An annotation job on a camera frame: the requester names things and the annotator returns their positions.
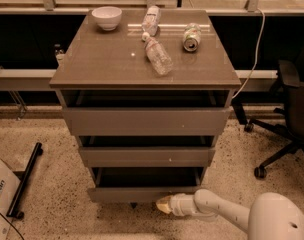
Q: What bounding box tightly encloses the grey drawer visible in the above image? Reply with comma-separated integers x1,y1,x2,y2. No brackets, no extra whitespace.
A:
61,98,234,137
79,136,215,167
88,167,205,203

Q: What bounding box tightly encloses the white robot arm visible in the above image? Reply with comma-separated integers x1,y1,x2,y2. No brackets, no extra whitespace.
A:
156,189,304,240

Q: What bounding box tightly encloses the grey drawer cabinet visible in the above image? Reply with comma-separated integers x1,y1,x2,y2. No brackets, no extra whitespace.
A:
49,8,242,209

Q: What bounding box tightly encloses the lower clear plastic bottle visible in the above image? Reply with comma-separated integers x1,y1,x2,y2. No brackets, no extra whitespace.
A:
142,32,173,76

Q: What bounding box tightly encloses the clear plastic bottle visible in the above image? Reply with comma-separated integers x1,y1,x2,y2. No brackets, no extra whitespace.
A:
142,6,161,36
142,32,173,76

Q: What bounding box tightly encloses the black metal stand bar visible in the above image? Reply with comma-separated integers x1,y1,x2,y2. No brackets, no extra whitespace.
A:
7,142,43,220

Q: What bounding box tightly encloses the black office chair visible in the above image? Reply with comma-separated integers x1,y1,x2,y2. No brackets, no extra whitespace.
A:
232,45,304,179

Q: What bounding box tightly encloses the white cardboard box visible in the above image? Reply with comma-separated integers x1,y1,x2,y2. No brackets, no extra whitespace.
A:
0,159,20,240

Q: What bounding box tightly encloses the crushed drink can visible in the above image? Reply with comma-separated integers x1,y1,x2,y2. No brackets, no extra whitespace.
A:
182,23,201,52

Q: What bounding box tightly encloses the upper clear plastic bottle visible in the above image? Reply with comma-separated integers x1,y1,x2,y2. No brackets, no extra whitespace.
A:
142,6,161,36

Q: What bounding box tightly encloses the white bowl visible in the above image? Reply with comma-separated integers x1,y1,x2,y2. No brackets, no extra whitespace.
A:
92,6,122,31

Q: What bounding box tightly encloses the white cable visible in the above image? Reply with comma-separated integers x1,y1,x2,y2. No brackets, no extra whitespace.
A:
231,8,266,100

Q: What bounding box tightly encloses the black cable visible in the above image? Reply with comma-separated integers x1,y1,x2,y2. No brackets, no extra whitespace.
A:
0,202,26,240

